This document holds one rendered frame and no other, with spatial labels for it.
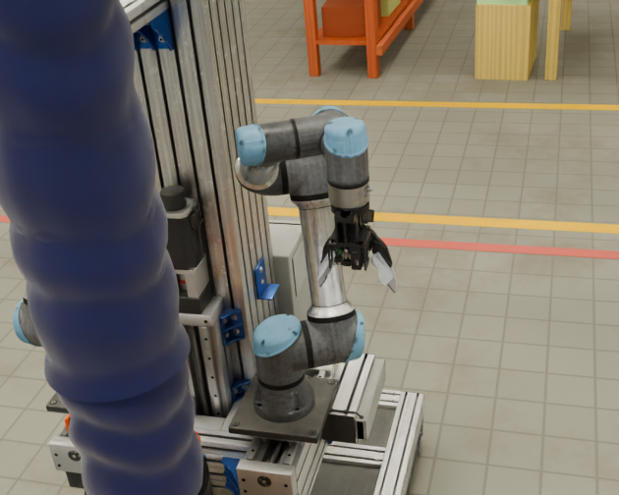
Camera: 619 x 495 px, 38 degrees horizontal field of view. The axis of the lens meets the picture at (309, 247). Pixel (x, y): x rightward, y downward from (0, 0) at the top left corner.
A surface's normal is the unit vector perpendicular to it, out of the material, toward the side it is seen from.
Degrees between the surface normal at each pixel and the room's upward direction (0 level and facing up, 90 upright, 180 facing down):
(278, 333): 8
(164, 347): 102
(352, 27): 90
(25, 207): 97
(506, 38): 90
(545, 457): 0
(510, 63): 90
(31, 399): 0
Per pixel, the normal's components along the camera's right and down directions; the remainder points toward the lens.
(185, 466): 0.80, -0.04
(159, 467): 0.45, 0.67
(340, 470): -0.08, -0.86
